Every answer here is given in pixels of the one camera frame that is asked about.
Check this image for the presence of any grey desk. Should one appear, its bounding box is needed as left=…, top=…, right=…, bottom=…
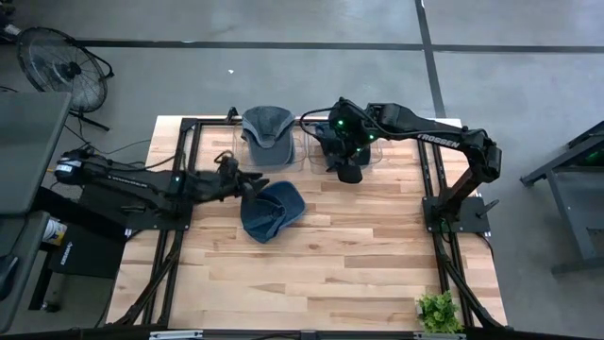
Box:
left=0, top=211, right=51, bottom=334
left=0, top=91, right=72, bottom=216

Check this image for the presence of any grey denim hat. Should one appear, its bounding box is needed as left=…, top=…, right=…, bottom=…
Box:
left=240, top=105, right=297, bottom=167

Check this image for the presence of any black aluminium frame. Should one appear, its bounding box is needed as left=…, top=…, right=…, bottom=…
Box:
left=107, top=104, right=509, bottom=332

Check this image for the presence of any grey metal table frame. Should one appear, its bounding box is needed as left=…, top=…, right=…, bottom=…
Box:
left=520, top=120, right=604, bottom=275

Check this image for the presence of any black Trossen control box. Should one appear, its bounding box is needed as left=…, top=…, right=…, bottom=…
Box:
left=46, top=226, right=128, bottom=280

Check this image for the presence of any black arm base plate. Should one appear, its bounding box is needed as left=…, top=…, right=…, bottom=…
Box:
left=77, top=172, right=194, bottom=232
left=422, top=195, right=492, bottom=234

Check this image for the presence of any dark blue denim hat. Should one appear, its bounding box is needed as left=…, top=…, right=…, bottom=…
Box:
left=313, top=121, right=374, bottom=167

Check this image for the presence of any small green plant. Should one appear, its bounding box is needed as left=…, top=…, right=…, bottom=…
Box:
left=417, top=291, right=464, bottom=334

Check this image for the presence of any clear plastic bin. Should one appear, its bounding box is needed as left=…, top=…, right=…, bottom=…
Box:
left=303, top=120, right=382, bottom=169
left=228, top=121, right=306, bottom=172

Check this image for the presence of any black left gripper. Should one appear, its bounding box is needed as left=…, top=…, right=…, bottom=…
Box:
left=214, top=150, right=271, bottom=202

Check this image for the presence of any white can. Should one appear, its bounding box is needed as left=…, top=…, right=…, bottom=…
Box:
left=41, top=217, right=68, bottom=247

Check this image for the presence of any silver metal bracket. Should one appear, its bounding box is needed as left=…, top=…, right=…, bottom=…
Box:
left=413, top=331, right=466, bottom=340
left=149, top=330, right=204, bottom=340

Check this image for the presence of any black floor fan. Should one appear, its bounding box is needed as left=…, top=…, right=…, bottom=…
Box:
left=16, top=25, right=115, bottom=132

